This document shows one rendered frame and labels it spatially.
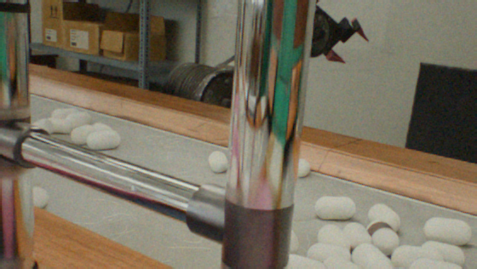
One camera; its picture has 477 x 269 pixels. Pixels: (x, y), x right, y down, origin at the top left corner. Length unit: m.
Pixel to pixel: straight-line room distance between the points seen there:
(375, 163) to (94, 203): 0.29
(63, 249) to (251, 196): 0.20
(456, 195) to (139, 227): 0.30
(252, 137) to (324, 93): 2.67
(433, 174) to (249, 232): 0.42
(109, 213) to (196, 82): 0.60
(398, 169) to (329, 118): 2.25
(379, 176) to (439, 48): 2.01
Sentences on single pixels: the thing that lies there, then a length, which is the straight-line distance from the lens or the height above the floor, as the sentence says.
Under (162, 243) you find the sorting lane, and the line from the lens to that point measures 0.41.
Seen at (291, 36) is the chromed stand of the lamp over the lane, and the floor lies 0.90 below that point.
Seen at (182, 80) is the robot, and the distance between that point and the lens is 1.07.
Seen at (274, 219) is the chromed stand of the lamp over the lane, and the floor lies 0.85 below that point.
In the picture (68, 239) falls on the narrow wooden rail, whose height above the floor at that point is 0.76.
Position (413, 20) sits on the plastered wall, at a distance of 2.62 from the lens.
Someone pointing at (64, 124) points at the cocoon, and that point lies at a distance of 0.71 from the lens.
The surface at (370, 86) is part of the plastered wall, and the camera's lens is 2.70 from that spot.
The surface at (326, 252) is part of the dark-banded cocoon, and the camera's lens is 0.38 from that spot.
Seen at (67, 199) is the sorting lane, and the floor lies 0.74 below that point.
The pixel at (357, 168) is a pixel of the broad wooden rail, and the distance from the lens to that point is 0.60.
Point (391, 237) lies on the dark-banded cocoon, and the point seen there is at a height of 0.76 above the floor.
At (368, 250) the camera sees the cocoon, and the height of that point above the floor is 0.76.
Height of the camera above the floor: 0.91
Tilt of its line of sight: 15 degrees down
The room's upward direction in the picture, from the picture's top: 6 degrees clockwise
